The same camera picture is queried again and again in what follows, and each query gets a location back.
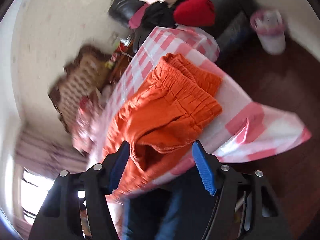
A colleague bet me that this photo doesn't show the orange pants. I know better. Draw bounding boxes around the orange pants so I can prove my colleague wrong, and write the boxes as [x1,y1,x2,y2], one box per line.
[104,53,222,200]

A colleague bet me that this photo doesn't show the pink curtain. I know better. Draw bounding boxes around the pink curtain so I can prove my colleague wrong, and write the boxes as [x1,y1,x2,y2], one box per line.
[14,127,87,180]

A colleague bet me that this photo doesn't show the pink checkered tablecloth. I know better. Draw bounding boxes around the pink checkered tablecloth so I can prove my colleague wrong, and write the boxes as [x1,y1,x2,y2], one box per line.
[72,26,313,230]

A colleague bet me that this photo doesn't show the pink floral pillows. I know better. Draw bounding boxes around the pink floral pillows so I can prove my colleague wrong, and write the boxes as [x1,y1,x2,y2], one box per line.
[72,85,114,156]

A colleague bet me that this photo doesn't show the tufted brown headboard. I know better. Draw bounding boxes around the tufted brown headboard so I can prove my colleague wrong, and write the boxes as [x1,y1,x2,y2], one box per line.
[48,44,111,133]

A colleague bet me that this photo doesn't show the wooden nightstand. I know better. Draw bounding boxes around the wooden nightstand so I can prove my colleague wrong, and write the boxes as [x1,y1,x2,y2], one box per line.
[105,35,134,84]

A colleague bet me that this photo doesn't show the white bin with pink liner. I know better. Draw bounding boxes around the white bin with pink liner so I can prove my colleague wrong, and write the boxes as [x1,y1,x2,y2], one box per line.
[250,9,286,55]

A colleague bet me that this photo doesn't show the magenta garment on armchair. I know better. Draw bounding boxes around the magenta garment on armchair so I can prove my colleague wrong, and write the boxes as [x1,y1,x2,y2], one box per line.
[129,3,150,30]

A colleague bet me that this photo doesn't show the red folded garment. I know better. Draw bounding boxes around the red folded garment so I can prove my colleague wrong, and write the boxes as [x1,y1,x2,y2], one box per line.
[173,0,216,27]

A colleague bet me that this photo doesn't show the black garment on armchair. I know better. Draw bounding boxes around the black garment on armchair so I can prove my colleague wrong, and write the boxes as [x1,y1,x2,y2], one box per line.
[141,2,176,28]

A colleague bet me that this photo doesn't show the black leather armchair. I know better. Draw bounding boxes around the black leather armchair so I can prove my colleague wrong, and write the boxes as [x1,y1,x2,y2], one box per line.
[108,0,258,54]

